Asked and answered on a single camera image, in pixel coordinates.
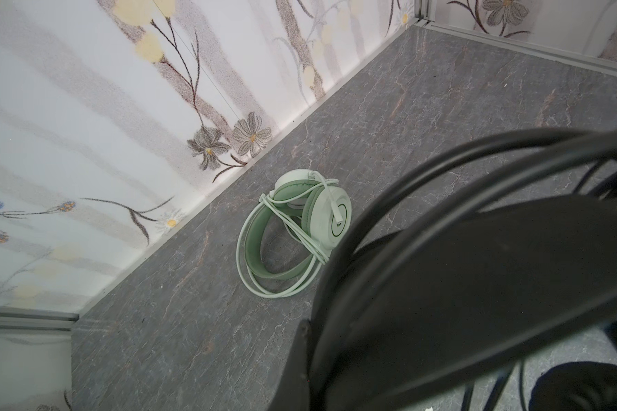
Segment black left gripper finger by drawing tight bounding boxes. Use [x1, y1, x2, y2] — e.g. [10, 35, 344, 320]
[268, 320, 311, 411]

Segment mint green over-ear headphones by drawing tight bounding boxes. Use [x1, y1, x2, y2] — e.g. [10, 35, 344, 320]
[235, 169, 353, 300]

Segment black and blue headphones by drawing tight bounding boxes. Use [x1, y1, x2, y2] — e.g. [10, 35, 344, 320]
[303, 128, 617, 410]

